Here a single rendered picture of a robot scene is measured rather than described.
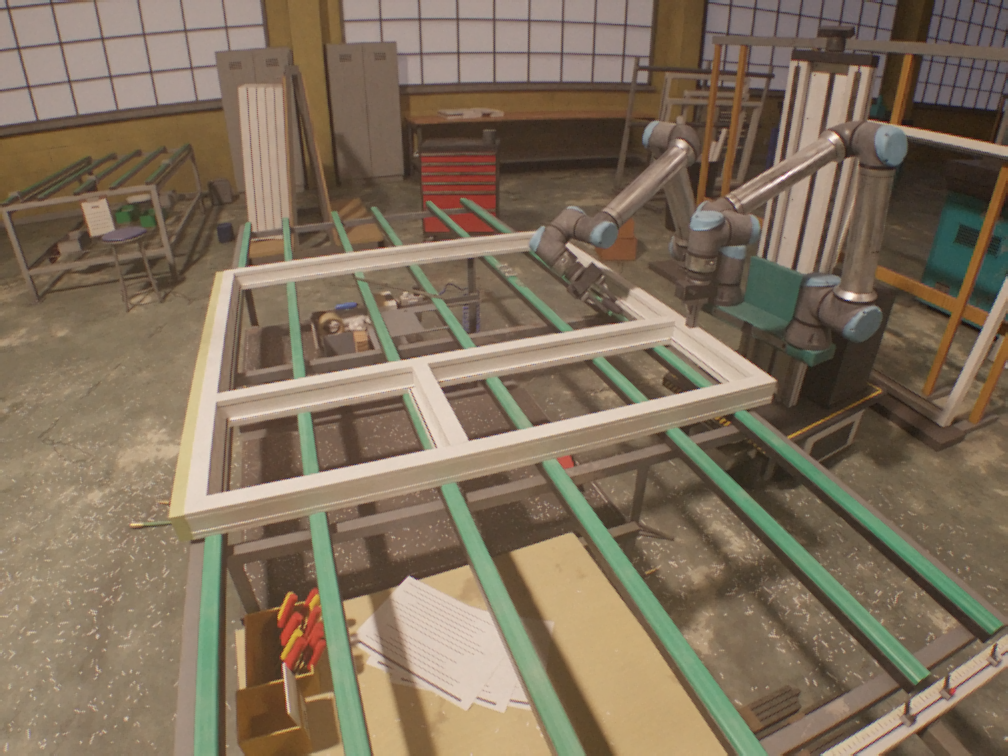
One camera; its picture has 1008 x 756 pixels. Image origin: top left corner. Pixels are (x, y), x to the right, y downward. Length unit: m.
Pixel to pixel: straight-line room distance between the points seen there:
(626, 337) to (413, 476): 0.87
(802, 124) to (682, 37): 8.26
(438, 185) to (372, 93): 3.58
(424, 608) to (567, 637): 0.31
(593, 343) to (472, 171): 3.72
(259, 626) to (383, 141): 7.94
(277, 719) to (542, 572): 0.64
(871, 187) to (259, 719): 2.16
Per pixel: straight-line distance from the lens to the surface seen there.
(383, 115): 8.77
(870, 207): 2.13
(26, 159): 9.83
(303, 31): 8.74
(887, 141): 2.07
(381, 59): 8.74
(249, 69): 8.64
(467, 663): 1.25
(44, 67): 9.60
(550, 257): 1.98
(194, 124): 9.22
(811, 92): 2.61
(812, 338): 2.42
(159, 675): 2.25
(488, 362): 1.64
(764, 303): 2.70
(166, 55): 9.23
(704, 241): 1.74
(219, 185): 8.56
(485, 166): 5.31
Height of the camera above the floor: 1.69
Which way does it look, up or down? 30 degrees down
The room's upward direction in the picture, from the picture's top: straight up
